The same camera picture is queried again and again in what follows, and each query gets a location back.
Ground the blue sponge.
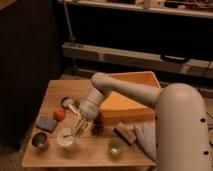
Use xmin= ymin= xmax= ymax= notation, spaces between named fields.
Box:
xmin=36 ymin=116 xmax=57 ymax=132

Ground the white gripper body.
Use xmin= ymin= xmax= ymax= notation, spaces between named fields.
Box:
xmin=72 ymin=116 xmax=92 ymax=136

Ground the low wooden shelf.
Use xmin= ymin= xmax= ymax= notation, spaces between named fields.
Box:
xmin=62 ymin=42 xmax=213 ymax=79

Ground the white paper cup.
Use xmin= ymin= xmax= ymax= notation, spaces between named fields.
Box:
xmin=57 ymin=128 xmax=76 ymax=150

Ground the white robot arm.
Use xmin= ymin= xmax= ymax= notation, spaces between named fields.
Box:
xmin=80 ymin=72 xmax=212 ymax=171

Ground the blue grey cloth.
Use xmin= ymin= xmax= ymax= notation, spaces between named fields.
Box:
xmin=134 ymin=122 xmax=157 ymax=160

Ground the dark pine cone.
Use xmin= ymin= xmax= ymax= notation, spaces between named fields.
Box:
xmin=91 ymin=115 xmax=104 ymax=136

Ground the black handle on shelf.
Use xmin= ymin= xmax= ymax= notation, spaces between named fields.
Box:
xmin=160 ymin=54 xmax=189 ymax=64

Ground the small metal cup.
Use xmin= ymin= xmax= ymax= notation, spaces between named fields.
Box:
xmin=32 ymin=132 xmax=50 ymax=150

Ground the orange round fruit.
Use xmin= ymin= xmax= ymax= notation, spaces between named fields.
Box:
xmin=53 ymin=107 xmax=65 ymax=121

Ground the metal stand pole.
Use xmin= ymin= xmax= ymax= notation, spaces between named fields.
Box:
xmin=63 ymin=0 xmax=76 ymax=45

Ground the metal fork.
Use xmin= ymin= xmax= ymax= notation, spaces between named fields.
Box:
xmin=63 ymin=128 xmax=77 ymax=138

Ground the green plastic cup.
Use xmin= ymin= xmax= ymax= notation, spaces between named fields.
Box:
xmin=108 ymin=137 xmax=123 ymax=156

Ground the yellow plastic bin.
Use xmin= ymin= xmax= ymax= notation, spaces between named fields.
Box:
xmin=100 ymin=71 xmax=160 ymax=125

